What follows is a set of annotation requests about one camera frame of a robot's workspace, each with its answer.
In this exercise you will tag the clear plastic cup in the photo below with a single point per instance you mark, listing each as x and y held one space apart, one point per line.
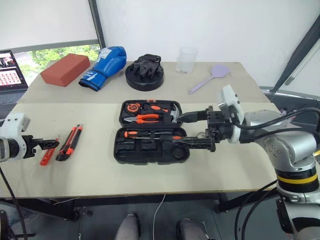
186 60

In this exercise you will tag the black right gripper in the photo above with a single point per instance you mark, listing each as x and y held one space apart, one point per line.
220 125

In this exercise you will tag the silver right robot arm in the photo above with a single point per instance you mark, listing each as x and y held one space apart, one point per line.
295 147

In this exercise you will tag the small red utility knife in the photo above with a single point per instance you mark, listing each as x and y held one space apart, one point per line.
46 157

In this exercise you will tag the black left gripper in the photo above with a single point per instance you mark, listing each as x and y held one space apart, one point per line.
30 146

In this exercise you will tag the dark diagonal metal beam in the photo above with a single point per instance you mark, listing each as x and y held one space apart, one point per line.
300 50

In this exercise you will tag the blue boxing glove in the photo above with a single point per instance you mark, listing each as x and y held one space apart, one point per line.
107 65

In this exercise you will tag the black orange utility knife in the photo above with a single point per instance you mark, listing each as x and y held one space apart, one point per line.
70 142

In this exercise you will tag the white roller blind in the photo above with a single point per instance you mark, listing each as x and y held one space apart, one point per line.
45 20

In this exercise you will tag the purple plastic spatula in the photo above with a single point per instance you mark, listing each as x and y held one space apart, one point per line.
218 71

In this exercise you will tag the red brick block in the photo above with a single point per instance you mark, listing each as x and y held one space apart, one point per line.
65 70

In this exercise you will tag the black table frame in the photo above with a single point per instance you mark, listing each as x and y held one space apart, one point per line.
125 198

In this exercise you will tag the black fabric glove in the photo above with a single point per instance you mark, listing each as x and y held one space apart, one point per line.
146 66

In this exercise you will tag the orange black tape measure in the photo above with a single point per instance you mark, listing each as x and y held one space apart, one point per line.
133 108

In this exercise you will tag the black window frame post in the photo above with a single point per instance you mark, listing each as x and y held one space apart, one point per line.
97 22

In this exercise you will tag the black plastic tool case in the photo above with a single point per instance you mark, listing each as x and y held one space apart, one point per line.
150 152

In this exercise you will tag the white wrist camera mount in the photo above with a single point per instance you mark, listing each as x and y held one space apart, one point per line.
231 100
15 122

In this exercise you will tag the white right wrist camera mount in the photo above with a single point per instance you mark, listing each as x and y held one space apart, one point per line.
231 100

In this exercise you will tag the black round disc base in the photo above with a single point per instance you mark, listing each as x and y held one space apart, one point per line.
145 83

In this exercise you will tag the open laptop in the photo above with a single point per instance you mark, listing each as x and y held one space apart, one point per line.
11 77

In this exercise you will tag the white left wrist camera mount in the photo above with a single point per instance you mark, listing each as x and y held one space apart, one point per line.
15 122

